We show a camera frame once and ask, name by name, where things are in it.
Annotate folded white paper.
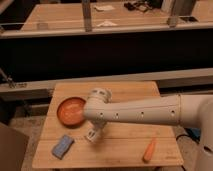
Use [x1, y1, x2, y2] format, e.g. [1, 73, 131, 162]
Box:
[97, 20, 117, 27]

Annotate wooden cutting board table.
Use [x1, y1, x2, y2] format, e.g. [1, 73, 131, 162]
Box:
[32, 81, 183, 169]

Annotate white bottle with label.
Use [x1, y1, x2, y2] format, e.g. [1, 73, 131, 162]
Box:
[85, 128, 100, 143]

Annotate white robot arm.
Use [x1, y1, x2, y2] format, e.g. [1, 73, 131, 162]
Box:
[83, 88, 213, 171]

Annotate white paper on bench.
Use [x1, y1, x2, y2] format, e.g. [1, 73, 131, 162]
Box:
[94, 5, 115, 11]

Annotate blue sponge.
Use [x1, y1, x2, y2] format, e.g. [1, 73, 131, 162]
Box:
[51, 135, 74, 159]

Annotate metal clamp on rail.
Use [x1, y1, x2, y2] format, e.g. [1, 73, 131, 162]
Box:
[0, 67, 27, 88]

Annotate black tools on bench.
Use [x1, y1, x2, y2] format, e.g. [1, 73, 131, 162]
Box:
[124, 0, 153, 13]

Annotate orange carrot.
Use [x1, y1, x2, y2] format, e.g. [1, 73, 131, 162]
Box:
[143, 138, 156, 163]

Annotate orange ceramic bowl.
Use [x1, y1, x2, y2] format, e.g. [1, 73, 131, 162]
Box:
[57, 97, 86, 127]

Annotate blue box with cables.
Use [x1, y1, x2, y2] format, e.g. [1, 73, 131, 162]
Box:
[176, 128, 201, 143]

